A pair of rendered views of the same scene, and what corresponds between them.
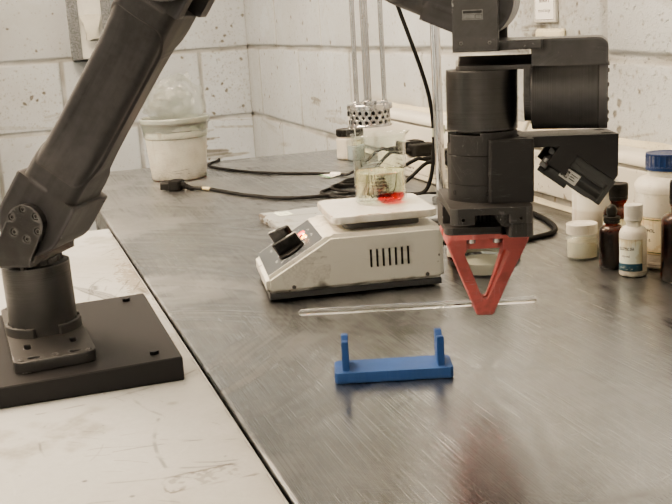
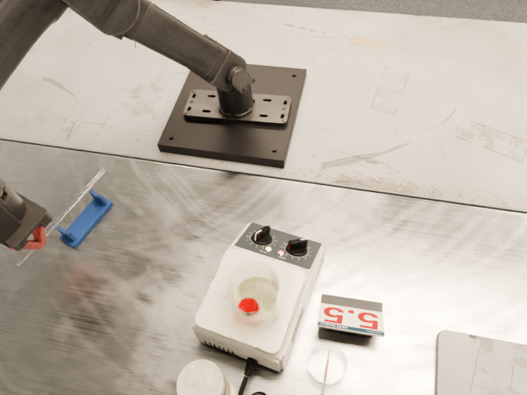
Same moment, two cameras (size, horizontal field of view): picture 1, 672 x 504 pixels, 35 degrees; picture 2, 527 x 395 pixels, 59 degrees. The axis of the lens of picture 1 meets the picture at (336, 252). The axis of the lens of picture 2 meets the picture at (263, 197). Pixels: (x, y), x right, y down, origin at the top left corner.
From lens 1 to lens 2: 1.42 m
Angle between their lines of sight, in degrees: 98
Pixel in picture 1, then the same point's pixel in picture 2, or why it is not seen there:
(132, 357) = (174, 129)
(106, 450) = (113, 112)
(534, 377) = (29, 269)
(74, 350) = (190, 109)
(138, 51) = not seen: hidden behind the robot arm
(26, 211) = not seen: hidden behind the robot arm
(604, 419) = not seen: outside the picture
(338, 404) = (80, 187)
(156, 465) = (87, 121)
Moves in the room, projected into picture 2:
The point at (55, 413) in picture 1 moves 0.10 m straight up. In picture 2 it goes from (163, 106) to (149, 68)
